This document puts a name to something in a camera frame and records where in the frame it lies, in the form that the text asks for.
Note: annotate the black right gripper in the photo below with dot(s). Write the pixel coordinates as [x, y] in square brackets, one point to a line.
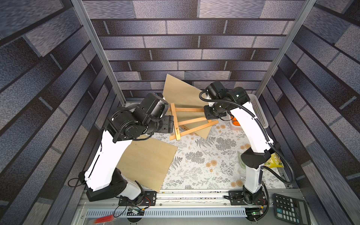
[208, 113]

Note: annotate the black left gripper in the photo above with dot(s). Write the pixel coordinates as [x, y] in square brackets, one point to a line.
[168, 123]

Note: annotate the thin plywood board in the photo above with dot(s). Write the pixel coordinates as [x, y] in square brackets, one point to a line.
[181, 93]
[147, 162]

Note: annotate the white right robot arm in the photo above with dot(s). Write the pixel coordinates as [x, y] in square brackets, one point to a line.
[237, 103]

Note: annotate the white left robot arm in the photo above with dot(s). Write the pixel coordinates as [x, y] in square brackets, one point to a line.
[103, 179]

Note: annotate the small orange toy tangerine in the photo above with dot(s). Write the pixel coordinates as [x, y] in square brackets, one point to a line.
[235, 122]

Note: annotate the white plastic fruit basket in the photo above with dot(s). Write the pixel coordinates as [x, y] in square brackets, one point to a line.
[256, 110]

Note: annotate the yellow snack bag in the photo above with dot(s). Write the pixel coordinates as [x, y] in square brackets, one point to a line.
[274, 162]

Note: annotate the red object bottom left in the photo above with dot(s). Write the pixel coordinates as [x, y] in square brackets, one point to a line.
[103, 220]

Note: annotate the black calculator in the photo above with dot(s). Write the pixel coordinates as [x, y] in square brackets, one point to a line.
[291, 210]

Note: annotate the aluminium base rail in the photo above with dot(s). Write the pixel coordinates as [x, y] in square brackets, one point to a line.
[206, 203]

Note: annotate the aluminium corner post right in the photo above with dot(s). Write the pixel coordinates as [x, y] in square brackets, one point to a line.
[308, 5]

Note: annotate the aluminium corner post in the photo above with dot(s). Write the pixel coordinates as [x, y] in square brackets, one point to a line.
[87, 24]
[308, 5]

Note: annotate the aluminium corner post left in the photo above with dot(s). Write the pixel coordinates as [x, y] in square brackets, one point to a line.
[87, 24]

